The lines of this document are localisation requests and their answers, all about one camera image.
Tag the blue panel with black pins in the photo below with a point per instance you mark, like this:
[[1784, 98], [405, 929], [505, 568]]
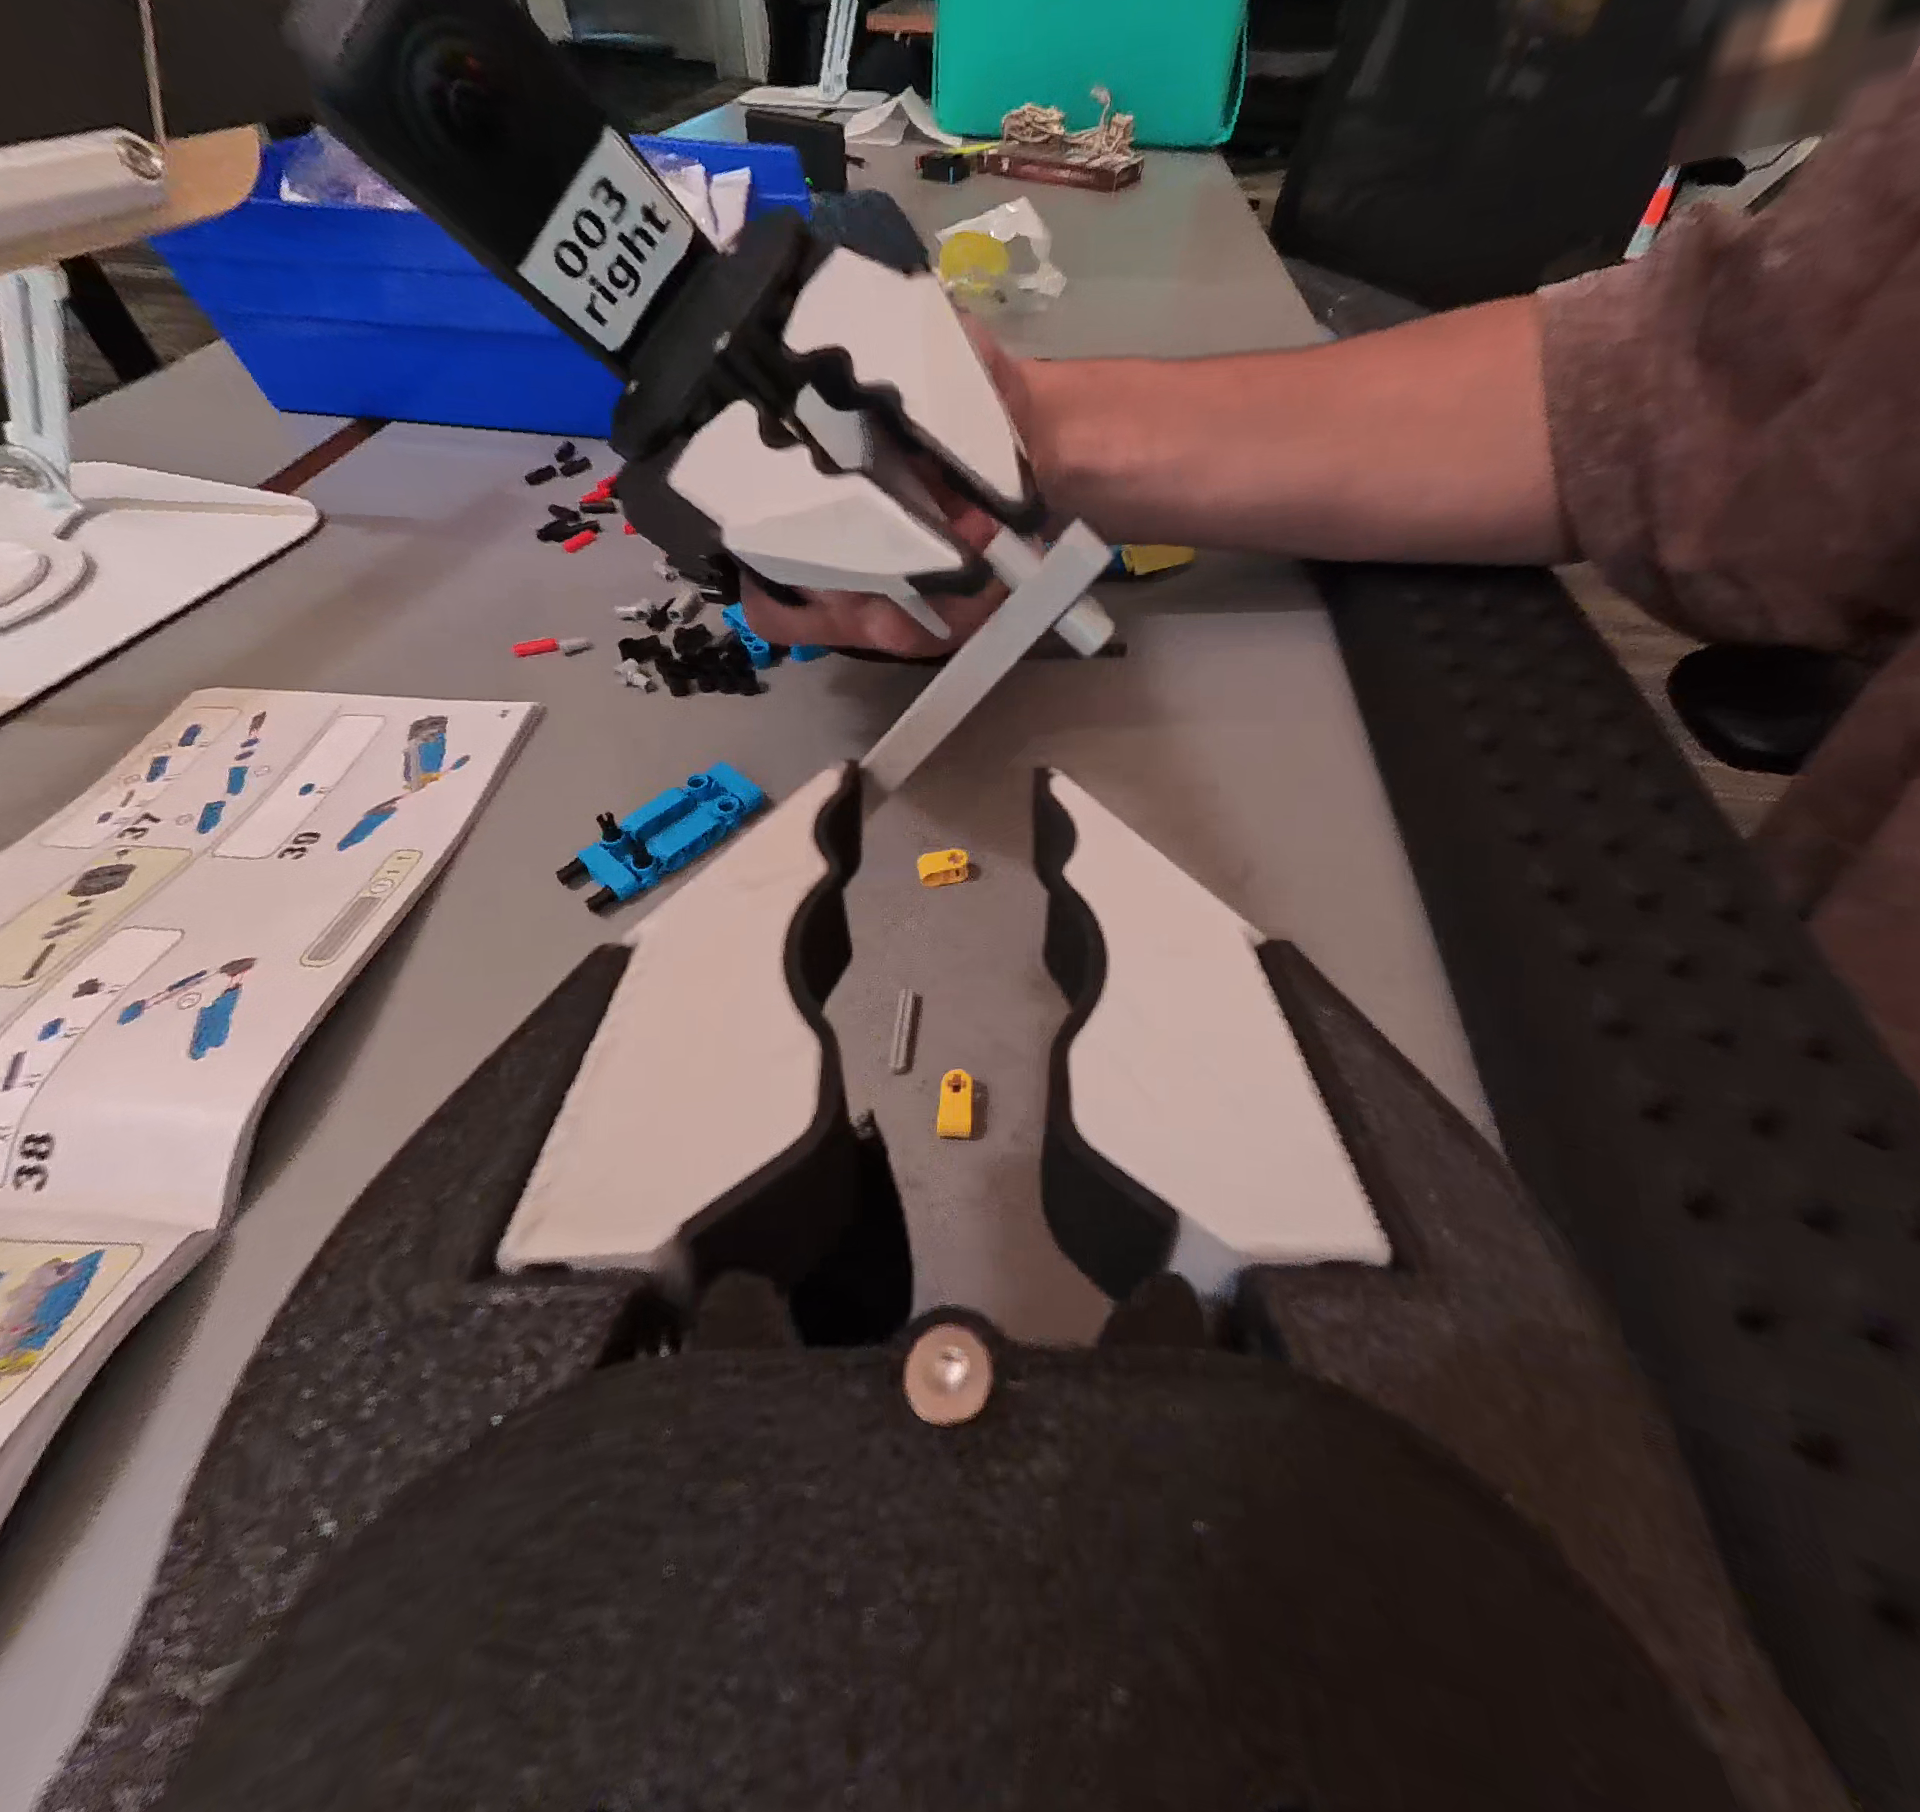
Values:
[[674, 838]]

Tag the person's right hand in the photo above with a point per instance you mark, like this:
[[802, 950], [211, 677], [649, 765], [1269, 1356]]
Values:
[[870, 627]]

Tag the yellow connector piece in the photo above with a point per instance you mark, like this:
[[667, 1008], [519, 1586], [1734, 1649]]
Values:
[[945, 868], [956, 1108]]

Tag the short grey axle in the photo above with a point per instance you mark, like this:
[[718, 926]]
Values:
[[905, 1033]]

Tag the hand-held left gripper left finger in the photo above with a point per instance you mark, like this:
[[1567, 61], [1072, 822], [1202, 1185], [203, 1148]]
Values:
[[674, 1063]]

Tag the instruction booklet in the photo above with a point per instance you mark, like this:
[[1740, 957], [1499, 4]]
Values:
[[195, 943]]

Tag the pile of small building pieces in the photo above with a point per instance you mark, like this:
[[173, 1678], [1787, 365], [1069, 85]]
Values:
[[690, 659]]

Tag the person's right forearm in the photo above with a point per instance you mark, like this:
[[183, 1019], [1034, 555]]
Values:
[[1320, 448]]

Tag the long grey building beam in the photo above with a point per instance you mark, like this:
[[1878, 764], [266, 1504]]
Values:
[[961, 687]]

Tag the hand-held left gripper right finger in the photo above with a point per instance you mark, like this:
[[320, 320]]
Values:
[[1229, 1093]]

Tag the black office chair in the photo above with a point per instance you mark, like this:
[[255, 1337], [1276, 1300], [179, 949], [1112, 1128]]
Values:
[[1500, 88]]

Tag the clear plastic bag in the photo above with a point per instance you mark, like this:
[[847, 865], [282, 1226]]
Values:
[[339, 178]]

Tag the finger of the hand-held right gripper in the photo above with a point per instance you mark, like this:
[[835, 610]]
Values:
[[915, 359], [811, 508]]

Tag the wooden model on brown base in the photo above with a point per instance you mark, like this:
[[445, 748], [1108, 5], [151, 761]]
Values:
[[1065, 148]]

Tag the white laptop stand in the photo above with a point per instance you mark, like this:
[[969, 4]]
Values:
[[151, 552]]

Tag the small black box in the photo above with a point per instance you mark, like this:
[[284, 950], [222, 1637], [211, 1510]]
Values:
[[796, 148]]

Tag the short grey connector piece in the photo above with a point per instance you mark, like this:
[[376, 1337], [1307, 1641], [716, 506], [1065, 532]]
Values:
[[1079, 590]]

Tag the yellow roll in plastic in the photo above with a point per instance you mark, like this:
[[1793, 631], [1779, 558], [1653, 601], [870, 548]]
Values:
[[989, 260]]

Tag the red and grey pin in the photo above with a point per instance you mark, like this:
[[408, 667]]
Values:
[[551, 646]]

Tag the teal green box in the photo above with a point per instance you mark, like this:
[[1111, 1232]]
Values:
[[1097, 29]]

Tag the blue plastic bin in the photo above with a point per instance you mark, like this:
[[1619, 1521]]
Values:
[[376, 327]]

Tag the black perforated pad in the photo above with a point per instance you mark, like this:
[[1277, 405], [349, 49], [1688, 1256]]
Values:
[[1650, 1093]]

